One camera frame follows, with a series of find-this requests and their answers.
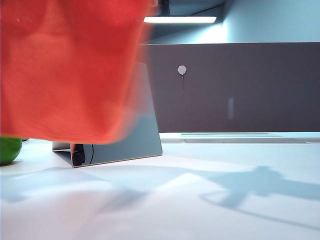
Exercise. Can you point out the orange microfibre cloth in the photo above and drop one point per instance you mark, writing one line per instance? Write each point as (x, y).
(62, 75)

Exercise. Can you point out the silver tent-standing laptop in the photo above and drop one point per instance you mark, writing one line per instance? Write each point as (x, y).
(140, 147)

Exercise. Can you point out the grey hexagonal partition hook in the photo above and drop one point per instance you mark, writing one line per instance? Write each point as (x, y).
(181, 70)

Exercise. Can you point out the dark brown desk partition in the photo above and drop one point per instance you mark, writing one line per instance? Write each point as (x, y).
(237, 87)

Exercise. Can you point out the long ceiling light strip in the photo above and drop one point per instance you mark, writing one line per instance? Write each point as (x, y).
(180, 19)

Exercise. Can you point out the green bell pepper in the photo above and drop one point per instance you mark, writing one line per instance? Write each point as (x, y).
(8, 150)

